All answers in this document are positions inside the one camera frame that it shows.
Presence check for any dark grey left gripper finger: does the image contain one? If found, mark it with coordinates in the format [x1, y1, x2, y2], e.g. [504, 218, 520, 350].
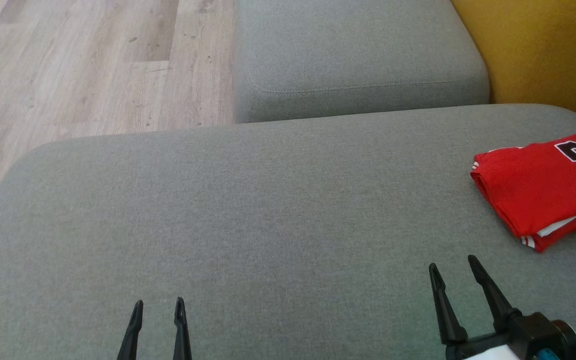
[117, 300, 144, 360]
[172, 297, 193, 360]

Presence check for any large grey sofa ottoman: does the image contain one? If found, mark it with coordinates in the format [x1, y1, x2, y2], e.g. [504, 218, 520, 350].
[0, 103, 576, 360]

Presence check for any yellow sofa back cushion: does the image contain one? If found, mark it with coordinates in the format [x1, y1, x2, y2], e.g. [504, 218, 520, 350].
[450, 0, 576, 137]

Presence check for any grey sofa seat cushion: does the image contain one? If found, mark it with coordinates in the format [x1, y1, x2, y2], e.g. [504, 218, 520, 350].
[233, 0, 492, 125]

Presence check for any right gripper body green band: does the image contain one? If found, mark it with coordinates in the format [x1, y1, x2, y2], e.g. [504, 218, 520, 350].
[445, 312, 576, 360]

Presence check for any red basketball jersey white trim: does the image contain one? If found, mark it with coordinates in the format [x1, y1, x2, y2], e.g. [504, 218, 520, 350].
[470, 131, 576, 239]

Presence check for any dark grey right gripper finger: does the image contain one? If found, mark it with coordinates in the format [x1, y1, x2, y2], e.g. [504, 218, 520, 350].
[467, 254, 523, 334]
[428, 263, 469, 346]

